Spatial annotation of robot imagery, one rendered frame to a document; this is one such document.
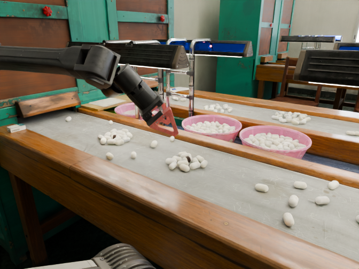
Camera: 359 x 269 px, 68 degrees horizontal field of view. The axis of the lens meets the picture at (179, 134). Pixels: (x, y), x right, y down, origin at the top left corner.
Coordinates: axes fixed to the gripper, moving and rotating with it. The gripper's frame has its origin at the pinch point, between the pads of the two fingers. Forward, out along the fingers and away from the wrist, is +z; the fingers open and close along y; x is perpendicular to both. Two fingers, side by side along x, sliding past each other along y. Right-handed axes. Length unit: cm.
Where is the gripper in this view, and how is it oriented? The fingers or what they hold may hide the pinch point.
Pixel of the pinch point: (171, 126)
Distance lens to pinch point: 72.1
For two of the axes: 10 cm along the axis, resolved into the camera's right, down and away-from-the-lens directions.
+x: 7.5, -6.6, -0.6
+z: 6.2, 6.7, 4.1
